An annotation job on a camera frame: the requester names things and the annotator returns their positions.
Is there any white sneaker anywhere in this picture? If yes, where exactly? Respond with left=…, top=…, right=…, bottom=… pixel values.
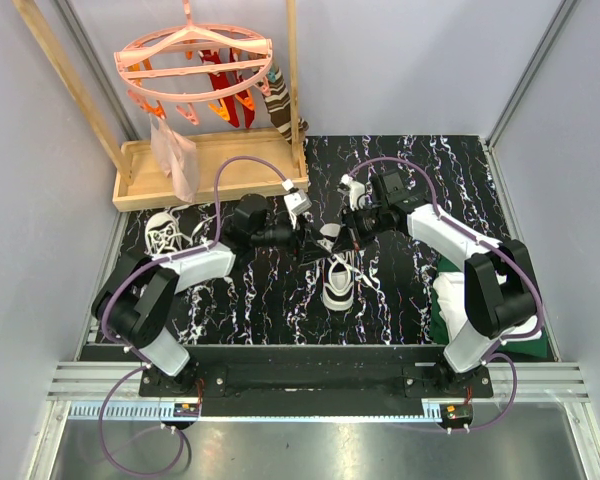
left=144, top=211, right=207, bottom=256
left=318, top=223, right=356, bottom=311

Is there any purple cable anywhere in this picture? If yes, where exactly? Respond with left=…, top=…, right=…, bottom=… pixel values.
left=342, top=157, right=545, bottom=434
left=97, top=155, right=296, bottom=475

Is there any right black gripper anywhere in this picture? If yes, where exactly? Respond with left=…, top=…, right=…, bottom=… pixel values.
left=332, top=204, right=388, bottom=255

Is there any pink round clip hanger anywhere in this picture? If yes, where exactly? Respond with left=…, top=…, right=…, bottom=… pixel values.
left=114, top=1, right=273, bottom=128

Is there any brown striped sock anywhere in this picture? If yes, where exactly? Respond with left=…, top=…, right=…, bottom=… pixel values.
left=263, top=63, right=292, bottom=144

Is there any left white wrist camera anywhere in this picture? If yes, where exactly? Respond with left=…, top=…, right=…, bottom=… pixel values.
left=282, top=179, right=311, bottom=227

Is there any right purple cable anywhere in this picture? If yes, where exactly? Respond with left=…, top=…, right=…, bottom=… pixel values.
left=342, top=157, right=545, bottom=434

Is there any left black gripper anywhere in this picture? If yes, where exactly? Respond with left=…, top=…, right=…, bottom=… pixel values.
left=251, top=211, right=331, bottom=265

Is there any translucent plastic bag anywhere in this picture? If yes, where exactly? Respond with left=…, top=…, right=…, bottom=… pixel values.
left=150, top=117, right=200, bottom=204

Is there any black marble mat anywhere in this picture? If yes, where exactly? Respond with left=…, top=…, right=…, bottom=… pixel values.
left=97, top=134, right=556, bottom=347

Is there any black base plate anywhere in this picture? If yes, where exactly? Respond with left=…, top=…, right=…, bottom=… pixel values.
left=139, top=363, right=493, bottom=419

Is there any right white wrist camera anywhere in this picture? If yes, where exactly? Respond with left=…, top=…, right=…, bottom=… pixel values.
left=338, top=174, right=366, bottom=211

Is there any wooden tray rack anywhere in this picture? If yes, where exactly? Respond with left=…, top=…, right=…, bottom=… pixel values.
left=14, top=1, right=309, bottom=212

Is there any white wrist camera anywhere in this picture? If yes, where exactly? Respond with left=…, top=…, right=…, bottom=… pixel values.
left=282, top=179, right=311, bottom=227
left=338, top=174, right=366, bottom=211

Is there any red sock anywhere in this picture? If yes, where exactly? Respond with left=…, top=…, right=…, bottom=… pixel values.
left=199, top=50, right=240, bottom=128
left=229, top=48, right=255, bottom=129

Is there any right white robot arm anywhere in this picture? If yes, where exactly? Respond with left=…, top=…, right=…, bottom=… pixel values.
left=321, top=170, right=543, bottom=397

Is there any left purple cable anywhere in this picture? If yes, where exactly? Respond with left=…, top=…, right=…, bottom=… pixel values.
left=97, top=155, right=296, bottom=475

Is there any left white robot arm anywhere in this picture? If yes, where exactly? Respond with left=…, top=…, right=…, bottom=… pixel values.
left=91, top=190, right=331, bottom=396

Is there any white shoelace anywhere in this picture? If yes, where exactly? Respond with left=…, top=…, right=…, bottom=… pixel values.
left=319, top=238, right=382, bottom=301

